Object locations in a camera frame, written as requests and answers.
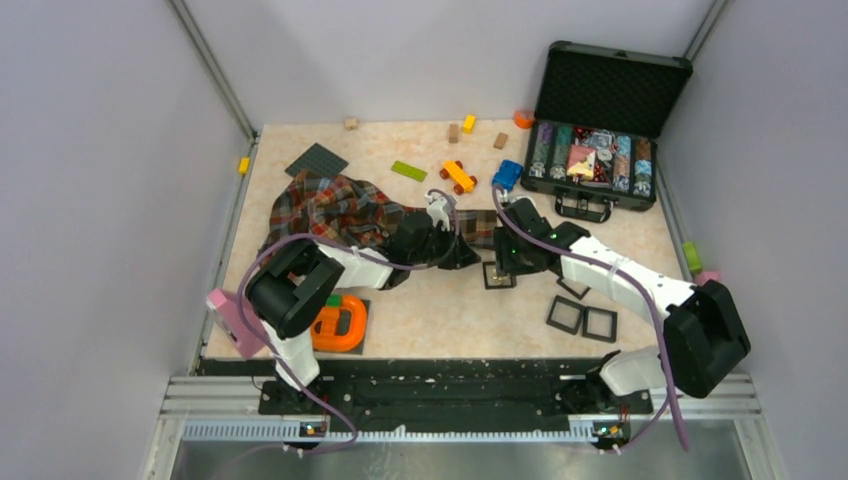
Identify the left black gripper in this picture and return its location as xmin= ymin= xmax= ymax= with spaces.
xmin=409 ymin=223 xmax=481 ymax=271

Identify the plaid flannel shirt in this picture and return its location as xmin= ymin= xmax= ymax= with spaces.
xmin=259 ymin=170 xmax=497 ymax=265

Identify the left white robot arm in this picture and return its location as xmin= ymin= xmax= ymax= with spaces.
xmin=244 ymin=212 xmax=481 ymax=414

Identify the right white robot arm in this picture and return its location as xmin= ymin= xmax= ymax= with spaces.
xmin=497 ymin=198 xmax=751 ymax=412

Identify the yellow lego car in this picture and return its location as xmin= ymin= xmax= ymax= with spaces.
xmin=439 ymin=161 xmax=478 ymax=195

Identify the blue lego car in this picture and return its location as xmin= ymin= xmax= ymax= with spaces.
xmin=491 ymin=159 xmax=524 ymax=192

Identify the green flat lego brick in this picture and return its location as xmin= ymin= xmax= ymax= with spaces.
xmin=391 ymin=161 xmax=428 ymax=182

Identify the yellow lego brick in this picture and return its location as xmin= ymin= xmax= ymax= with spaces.
xmin=461 ymin=114 xmax=477 ymax=135

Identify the orange tape dispenser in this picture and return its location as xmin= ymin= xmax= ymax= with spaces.
xmin=310 ymin=295 xmax=369 ymax=353

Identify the black poker chip case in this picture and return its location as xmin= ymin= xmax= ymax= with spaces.
xmin=520 ymin=41 xmax=693 ymax=223

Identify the dark grey lego baseplate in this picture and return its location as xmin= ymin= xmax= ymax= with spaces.
xmin=285 ymin=143 xmax=349 ymax=178

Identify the beige wooden block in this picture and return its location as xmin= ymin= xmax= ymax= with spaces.
xmin=343 ymin=117 xmax=359 ymax=131

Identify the pink toy piece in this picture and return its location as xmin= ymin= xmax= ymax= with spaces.
xmin=694 ymin=270 xmax=721 ymax=286

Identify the small yellow block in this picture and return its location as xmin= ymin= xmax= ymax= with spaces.
xmin=238 ymin=157 xmax=251 ymax=175

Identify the pink box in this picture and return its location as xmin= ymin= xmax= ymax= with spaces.
xmin=206 ymin=288 xmax=264 ymax=358

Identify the black square frame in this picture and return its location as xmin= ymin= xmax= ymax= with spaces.
xmin=482 ymin=261 xmax=517 ymax=290
xmin=545 ymin=296 xmax=585 ymax=335
xmin=557 ymin=278 xmax=591 ymax=300
xmin=581 ymin=306 xmax=618 ymax=343

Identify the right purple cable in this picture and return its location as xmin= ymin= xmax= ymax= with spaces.
xmin=491 ymin=185 xmax=690 ymax=453

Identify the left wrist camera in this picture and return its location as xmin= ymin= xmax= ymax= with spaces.
xmin=426 ymin=195 xmax=453 ymax=231

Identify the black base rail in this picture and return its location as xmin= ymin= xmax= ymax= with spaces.
xmin=258 ymin=357 xmax=654 ymax=435

